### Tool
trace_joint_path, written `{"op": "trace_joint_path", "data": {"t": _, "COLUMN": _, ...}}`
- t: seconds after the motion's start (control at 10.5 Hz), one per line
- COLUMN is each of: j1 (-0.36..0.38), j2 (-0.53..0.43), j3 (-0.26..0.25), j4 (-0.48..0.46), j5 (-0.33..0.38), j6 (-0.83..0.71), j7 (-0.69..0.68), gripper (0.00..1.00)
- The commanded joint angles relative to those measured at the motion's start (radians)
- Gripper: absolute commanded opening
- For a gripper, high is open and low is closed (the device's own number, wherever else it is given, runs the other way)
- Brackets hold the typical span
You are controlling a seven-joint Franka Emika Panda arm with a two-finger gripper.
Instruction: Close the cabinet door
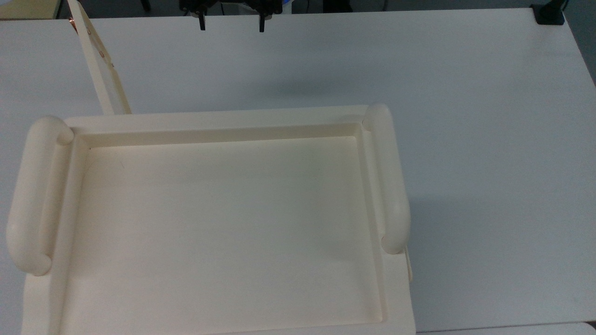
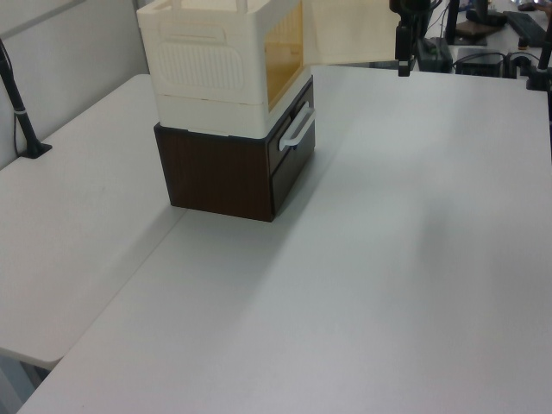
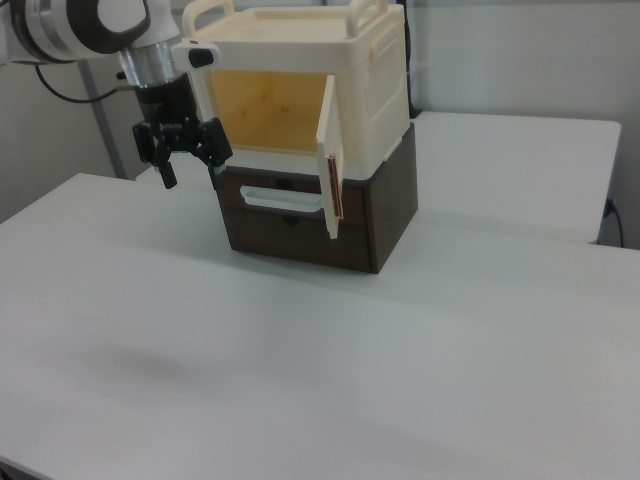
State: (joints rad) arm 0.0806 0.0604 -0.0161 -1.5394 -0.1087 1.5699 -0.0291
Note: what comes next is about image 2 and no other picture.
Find black camera stand pole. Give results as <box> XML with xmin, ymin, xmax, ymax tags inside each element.
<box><xmin>0</xmin><ymin>38</ymin><xmax>53</xmax><ymax>160</ymax></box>

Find black round monitor base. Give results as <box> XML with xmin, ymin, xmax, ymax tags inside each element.
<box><xmin>464</xmin><ymin>0</ymin><xmax>509</xmax><ymax>26</ymax></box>

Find black device with green stripe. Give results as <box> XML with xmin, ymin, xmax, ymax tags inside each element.
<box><xmin>414</xmin><ymin>35</ymin><xmax>455</xmax><ymax>72</ymax></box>

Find black rectangular electronics box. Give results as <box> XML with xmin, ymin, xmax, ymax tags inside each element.
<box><xmin>451</xmin><ymin>47</ymin><xmax>506</xmax><ymax>78</ymax></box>

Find brown monitor stand base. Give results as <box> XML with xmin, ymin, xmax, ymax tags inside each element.
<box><xmin>455</xmin><ymin>18</ymin><xmax>491</xmax><ymax>47</ymax></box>

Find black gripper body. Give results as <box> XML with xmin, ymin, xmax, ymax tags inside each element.
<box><xmin>388</xmin><ymin>0</ymin><xmax>437</xmax><ymax>23</ymax></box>

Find black keyboard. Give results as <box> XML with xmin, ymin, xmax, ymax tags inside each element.
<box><xmin>503</xmin><ymin>10</ymin><xmax>550</xmax><ymax>47</ymax></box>

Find dark brown plain drawer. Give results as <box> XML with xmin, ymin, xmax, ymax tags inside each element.
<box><xmin>268</xmin><ymin>119</ymin><xmax>317</xmax><ymax>216</ymax></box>

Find white drawer handle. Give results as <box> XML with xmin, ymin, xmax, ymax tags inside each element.
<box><xmin>278</xmin><ymin>101</ymin><xmax>317</xmax><ymax>153</ymax></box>

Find black table clamp stand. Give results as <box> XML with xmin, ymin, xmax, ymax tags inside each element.
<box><xmin>505</xmin><ymin>25</ymin><xmax>552</xmax><ymax>92</ymax></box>

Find translucent cream cabinet door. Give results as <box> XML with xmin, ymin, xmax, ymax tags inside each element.
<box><xmin>301</xmin><ymin>0</ymin><xmax>398</xmax><ymax>67</ymax></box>

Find dark brown handled drawer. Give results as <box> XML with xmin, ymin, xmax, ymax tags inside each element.
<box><xmin>265</xmin><ymin>84</ymin><xmax>317</xmax><ymax>170</ymax></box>

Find dark brown drawer cabinet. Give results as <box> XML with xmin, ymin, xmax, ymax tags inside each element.
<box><xmin>154</xmin><ymin>75</ymin><xmax>317</xmax><ymax>223</ymax></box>

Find cream plastic cabinet box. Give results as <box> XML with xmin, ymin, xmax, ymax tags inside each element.
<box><xmin>135</xmin><ymin>0</ymin><xmax>312</xmax><ymax>138</ymax></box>

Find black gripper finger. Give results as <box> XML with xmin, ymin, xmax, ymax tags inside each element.
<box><xmin>395</xmin><ymin>21</ymin><xmax>411</xmax><ymax>78</ymax></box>

